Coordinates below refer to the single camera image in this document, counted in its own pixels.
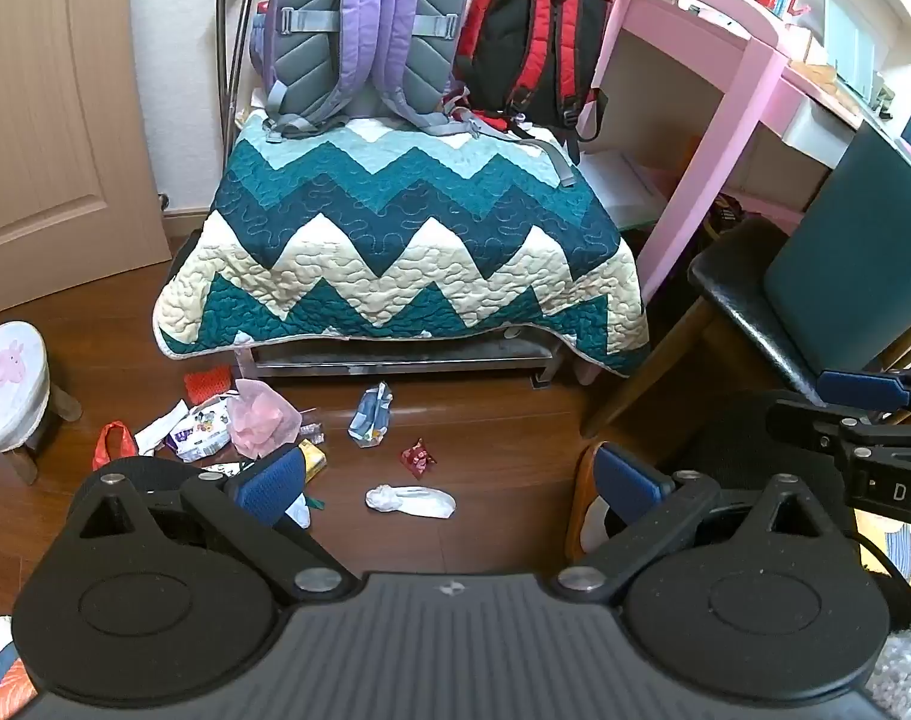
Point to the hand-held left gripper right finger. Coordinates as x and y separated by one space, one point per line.
627 480

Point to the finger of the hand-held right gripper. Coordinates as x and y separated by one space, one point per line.
860 388
807 420

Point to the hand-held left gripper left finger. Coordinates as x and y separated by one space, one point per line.
271 484

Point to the red mesh net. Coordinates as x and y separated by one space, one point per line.
204 385

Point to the teal bin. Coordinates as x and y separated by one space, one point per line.
852 255

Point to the white scrap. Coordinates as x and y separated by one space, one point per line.
298 514

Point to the green scrap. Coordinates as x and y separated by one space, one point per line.
316 502

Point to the round wooden rimmed object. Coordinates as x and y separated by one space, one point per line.
579 495

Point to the yellow packet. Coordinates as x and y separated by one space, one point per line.
316 460

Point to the small clear wrapper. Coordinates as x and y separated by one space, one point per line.
310 431

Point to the white yellow printed curtain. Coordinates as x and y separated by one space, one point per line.
901 547

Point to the pink plastic bag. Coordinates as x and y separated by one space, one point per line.
260 416

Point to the purple white snack packet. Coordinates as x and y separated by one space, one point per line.
200 435

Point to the blue white crumpled packet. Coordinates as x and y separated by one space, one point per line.
369 420

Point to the white crumpled wrapper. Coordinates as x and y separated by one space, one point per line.
414 502

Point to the red candy wrapper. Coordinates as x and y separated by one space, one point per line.
418 459

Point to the wooden chair black seat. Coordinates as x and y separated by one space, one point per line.
732 277

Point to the red plastic bag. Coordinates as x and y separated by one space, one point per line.
101 454

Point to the white fluffy rug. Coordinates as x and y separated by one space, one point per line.
909 671

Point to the dark bag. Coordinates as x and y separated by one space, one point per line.
725 214

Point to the white desk drawer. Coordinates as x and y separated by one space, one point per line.
815 131

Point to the teal cream zigzag quilt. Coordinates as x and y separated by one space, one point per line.
395 240

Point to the small pig print stool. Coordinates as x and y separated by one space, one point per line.
5 390

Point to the orange white cloth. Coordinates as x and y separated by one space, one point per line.
9 690

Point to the green book stand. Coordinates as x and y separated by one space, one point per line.
849 45

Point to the pink desk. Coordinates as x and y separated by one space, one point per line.
732 67

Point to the grey metal poles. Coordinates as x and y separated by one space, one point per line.
234 67

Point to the red black backpack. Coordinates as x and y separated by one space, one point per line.
530 30

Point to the purple grey backpack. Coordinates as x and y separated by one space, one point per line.
313 15

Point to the metal bench frame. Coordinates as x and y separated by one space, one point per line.
395 361

